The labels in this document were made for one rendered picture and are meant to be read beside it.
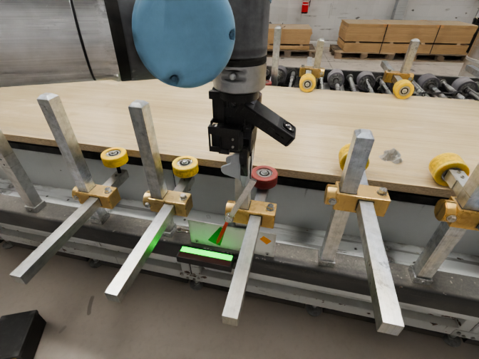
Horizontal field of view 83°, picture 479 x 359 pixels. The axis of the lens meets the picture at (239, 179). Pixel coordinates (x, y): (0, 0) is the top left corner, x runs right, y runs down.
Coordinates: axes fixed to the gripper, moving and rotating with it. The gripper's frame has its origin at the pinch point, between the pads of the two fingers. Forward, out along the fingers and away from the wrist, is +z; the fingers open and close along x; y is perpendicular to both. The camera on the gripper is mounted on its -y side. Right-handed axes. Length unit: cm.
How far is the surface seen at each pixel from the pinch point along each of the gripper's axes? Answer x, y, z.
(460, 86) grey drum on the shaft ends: -152, -108, 19
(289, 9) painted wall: -720, 40, 24
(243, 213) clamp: -5.2, 1.9, 14.9
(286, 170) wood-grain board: -22.8, -7.9, 11.4
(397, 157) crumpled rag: -36, -41, 10
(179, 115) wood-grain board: -54, 40, 11
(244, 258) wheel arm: 9.0, -1.4, 15.0
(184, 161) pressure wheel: -18.6, 23.6, 10.1
